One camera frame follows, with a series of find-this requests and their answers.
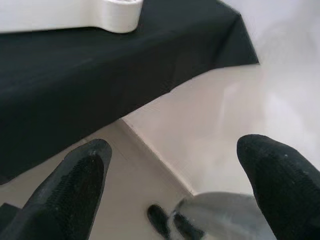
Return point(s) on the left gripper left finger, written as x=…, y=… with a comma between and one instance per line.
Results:
x=62, y=200

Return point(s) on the dark robot left foot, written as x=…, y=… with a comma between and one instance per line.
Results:
x=157, y=220

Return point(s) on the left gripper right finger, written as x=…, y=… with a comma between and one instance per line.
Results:
x=287, y=195

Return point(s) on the dark robot right foot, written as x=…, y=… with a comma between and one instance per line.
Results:
x=187, y=227

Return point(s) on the dark robot foot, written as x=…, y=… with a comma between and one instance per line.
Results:
x=187, y=227
x=157, y=220

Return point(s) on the black tablecloth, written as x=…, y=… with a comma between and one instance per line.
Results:
x=100, y=75

